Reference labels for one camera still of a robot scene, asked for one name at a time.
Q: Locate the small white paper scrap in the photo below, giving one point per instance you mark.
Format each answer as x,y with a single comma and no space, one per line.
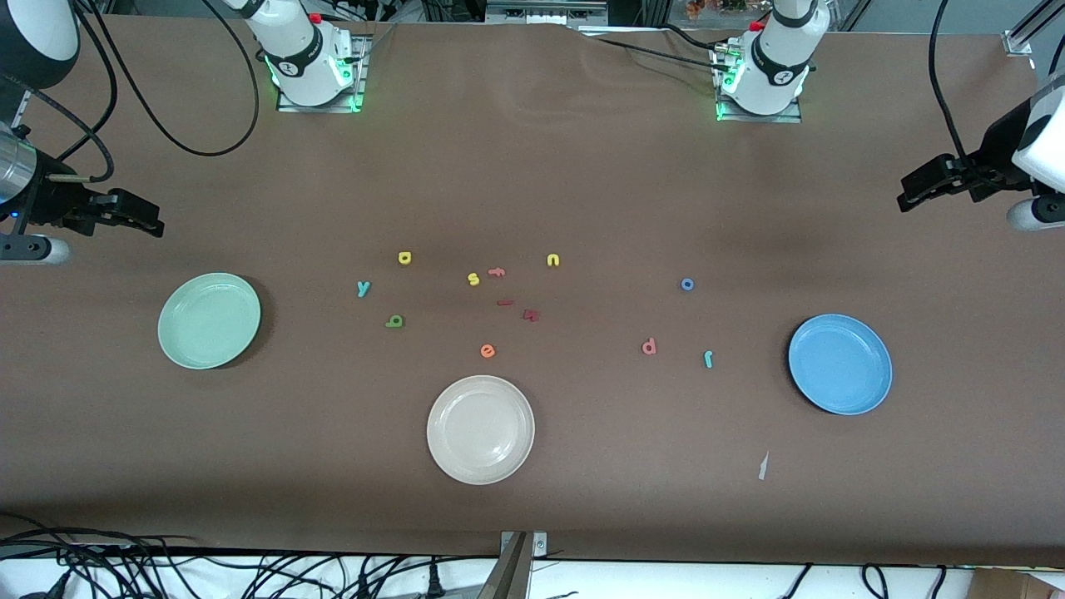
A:
763,467

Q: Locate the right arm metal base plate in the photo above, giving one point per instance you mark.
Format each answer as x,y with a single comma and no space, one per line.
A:
358,75

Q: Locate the small metal bracket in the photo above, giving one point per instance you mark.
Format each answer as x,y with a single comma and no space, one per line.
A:
539,545

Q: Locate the grey equipment box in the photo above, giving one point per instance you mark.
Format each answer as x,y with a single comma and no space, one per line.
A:
545,12

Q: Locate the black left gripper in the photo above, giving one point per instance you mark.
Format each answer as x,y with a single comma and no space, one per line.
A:
995,155

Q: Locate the metal table edge rail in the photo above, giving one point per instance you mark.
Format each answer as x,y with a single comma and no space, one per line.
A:
21,106

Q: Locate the green plate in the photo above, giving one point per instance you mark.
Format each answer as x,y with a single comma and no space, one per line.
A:
208,320

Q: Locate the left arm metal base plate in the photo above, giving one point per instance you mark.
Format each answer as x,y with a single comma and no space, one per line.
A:
774,118

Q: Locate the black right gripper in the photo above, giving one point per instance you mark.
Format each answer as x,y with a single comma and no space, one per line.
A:
52,201

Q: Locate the grey metal post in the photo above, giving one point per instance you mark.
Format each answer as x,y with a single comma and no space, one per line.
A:
509,578

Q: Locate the blue plate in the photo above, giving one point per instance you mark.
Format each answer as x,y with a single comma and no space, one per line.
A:
840,366

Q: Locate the white plate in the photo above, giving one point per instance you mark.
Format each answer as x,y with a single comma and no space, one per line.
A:
480,430

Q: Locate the cardboard box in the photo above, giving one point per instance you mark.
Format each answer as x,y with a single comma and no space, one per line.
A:
1019,586

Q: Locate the aluminium profile rail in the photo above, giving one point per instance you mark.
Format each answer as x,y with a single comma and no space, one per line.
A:
1019,40

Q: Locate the aluminium frame posts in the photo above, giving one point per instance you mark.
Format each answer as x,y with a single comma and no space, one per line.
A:
653,10

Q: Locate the orange background clutter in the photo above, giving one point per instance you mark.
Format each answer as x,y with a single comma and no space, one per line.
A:
715,7

